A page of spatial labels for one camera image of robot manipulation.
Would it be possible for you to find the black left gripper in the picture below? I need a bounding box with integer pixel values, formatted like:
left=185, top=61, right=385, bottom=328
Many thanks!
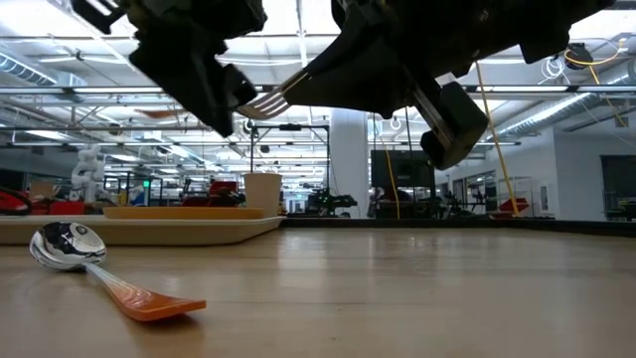
left=69, top=0, right=268, bottom=139

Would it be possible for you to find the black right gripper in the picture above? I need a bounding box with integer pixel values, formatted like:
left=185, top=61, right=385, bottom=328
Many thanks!
left=282, top=0, right=521, bottom=171

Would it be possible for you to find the metal fork orange handle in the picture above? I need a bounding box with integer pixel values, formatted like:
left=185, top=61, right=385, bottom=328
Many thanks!
left=237, top=68, right=312, bottom=121

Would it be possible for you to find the cream plastic cup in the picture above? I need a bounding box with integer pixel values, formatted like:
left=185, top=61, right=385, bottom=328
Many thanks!
left=242, top=172, right=284, bottom=219

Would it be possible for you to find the metal spoon orange handle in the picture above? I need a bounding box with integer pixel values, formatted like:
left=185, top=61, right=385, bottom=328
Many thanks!
left=28, top=221, right=208, bottom=323

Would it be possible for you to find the cream plastic tray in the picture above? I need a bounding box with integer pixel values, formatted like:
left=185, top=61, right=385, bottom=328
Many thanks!
left=0, top=214, right=288, bottom=248

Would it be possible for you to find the black monitor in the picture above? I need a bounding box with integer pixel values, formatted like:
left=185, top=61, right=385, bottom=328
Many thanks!
left=370, top=148, right=437, bottom=190

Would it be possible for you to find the white building column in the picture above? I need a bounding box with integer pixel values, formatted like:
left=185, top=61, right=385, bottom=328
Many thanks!
left=329, top=106, right=372, bottom=220

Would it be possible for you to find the red black machine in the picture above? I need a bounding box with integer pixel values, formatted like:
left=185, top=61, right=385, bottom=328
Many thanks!
left=181, top=179, right=247, bottom=209

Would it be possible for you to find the red floor sign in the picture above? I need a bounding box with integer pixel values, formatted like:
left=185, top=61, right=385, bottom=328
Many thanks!
left=498, top=196, right=531, bottom=216

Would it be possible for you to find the white robot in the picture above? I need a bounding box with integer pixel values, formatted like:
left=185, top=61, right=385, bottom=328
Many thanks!
left=69, top=143, right=107, bottom=204

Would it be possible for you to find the thin yellow hanging cable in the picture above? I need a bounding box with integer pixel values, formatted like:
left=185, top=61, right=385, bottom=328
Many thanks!
left=378, top=133, right=401, bottom=221

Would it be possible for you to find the black frame rig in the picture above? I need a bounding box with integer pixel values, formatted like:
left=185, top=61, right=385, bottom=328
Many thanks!
left=248, top=123, right=331, bottom=216

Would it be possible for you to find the thick yellow hanging cable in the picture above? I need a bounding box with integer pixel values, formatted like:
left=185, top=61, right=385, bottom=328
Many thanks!
left=474, top=59, right=522, bottom=219

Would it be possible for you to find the black aluminium table frame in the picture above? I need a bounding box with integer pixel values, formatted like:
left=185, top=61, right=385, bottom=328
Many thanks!
left=279, top=217, right=636, bottom=238

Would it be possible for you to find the silver ventilation duct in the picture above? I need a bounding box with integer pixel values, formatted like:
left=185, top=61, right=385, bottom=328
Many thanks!
left=496, top=59, right=636, bottom=141

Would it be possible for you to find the black ceiling cable reel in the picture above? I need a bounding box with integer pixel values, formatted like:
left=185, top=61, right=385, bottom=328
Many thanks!
left=563, top=42, right=596, bottom=71

